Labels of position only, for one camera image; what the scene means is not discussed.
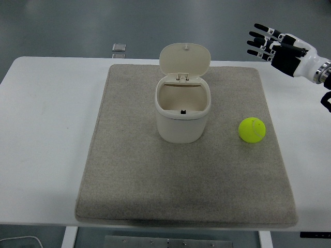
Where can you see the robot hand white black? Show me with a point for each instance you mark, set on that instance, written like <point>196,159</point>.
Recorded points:
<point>305,55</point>

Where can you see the yellow-green tennis ball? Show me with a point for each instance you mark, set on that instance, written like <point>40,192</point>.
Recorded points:
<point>250,130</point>

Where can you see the cream plastic bin with lid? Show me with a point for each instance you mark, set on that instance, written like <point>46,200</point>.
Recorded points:
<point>181,126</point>

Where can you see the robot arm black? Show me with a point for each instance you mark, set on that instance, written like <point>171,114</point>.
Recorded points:
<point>325,75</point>

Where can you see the black table control panel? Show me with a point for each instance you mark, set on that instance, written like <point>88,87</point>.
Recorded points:
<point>314,234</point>

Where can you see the silver floor socket plate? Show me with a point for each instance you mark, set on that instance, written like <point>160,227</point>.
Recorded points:
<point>119,47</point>
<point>118,55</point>

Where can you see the white table leg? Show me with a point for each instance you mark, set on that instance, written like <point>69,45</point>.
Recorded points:
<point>265,240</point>
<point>69,237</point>

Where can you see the beige-grey fabric mat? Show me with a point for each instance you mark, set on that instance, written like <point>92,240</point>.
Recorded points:
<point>144,175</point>

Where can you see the grey metal plate with screws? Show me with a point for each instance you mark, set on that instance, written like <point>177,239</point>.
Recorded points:
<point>168,242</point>

